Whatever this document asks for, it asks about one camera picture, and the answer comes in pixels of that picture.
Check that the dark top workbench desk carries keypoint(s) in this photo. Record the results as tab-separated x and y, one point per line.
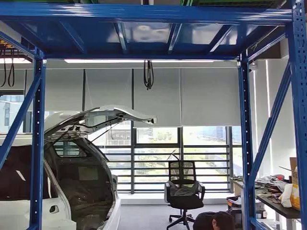
278	208

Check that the grey roller blind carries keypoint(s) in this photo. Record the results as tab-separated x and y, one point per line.
162	95
211	95
107	85
62	89

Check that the dark window guard railing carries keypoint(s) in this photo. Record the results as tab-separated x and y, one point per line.
156	146

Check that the white open car tailgate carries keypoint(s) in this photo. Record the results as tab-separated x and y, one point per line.
119	111

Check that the grey jacket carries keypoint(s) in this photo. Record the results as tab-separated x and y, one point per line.
182	191

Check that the black mesh office chair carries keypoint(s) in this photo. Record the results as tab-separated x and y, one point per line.
184	201

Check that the blue steel shelving rack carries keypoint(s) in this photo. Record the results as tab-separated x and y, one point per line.
246	127

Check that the black orange tool case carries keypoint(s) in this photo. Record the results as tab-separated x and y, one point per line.
234	206

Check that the person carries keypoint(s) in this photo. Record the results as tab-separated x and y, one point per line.
223	222

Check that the printed cardboard box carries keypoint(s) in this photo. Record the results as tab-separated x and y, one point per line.
293	171

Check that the white yellow plastic bag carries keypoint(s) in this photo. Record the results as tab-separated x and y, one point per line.
287	196

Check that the white car body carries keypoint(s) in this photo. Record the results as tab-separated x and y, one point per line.
14	219

